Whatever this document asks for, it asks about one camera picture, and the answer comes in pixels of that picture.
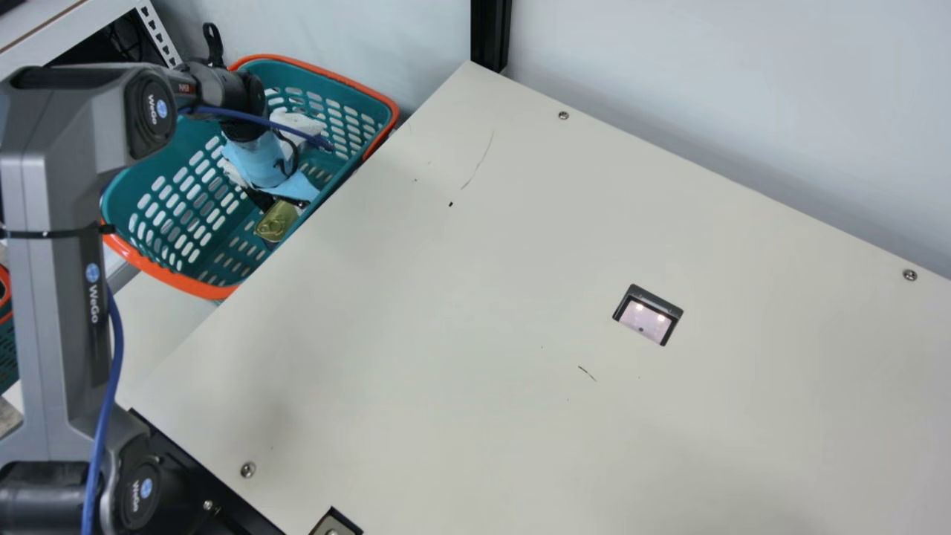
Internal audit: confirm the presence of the black post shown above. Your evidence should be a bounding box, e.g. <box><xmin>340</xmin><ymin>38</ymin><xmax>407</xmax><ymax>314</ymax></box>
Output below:
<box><xmin>470</xmin><ymin>0</ymin><xmax>513</xmax><ymax>74</ymax></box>

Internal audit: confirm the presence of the blue cable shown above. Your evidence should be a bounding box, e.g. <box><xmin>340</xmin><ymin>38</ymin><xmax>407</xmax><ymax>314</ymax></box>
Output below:
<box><xmin>178</xmin><ymin>104</ymin><xmax>335</xmax><ymax>152</ymax></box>
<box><xmin>80</xmin><ymin>286</ymin><xmax>126</xmax><ymax>535</ymax></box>

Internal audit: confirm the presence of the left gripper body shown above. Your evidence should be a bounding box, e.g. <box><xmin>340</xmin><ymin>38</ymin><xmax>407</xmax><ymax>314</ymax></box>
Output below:
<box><xmin>221</xmin><ymin>134</ymin><xmax>320</xmax><ymax>203</ymax></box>

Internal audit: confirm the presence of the grey metal shelf rack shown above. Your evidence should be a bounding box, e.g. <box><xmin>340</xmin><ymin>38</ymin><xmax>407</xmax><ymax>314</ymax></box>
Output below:
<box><xmin>0</xmin><ymin>0</ymin><xmax>183</xmax><ymax>82</ymax></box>

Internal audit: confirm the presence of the small square scanner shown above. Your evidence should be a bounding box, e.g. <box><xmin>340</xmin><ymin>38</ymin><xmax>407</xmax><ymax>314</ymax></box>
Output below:
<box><xmin>612</xmin><ymin>283</ymin><xmax>684</xmax><ymax>348</ymax></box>

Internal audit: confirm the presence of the gold rectangular tin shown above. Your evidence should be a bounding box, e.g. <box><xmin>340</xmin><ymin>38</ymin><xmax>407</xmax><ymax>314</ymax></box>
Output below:
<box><xmin>254</xmin><ymin>199</ymin><xmax>299</xmax><ymax>242</ymax></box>

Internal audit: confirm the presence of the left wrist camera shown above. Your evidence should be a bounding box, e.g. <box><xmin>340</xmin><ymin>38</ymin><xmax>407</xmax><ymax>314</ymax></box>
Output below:
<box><xmin>267</xmin><ymin>110</ymin><xmax>329</xmax><ymax>149</ymax></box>

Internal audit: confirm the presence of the teal shopping basket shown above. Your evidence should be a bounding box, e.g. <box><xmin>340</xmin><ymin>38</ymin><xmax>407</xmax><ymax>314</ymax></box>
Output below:
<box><xmin>100</xmin><ymin>53</ymin><xmax>400</xmax><ymax>301</ymax></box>

